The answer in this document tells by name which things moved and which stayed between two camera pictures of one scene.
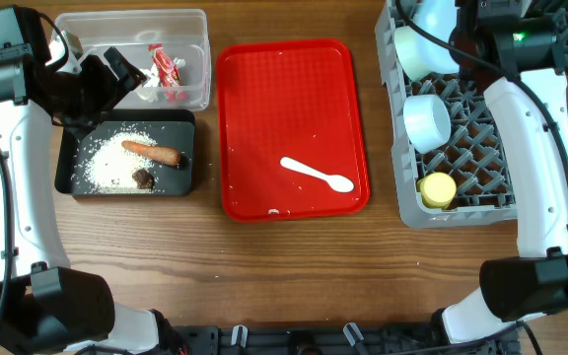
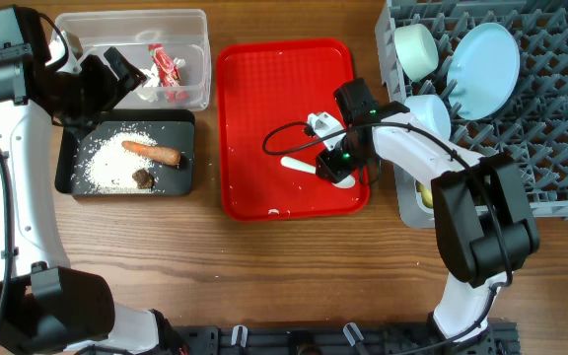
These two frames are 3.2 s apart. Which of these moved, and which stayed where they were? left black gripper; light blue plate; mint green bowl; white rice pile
Moved: light blue plate
Stayed: white rice pile; left black gripper; mint green bowl
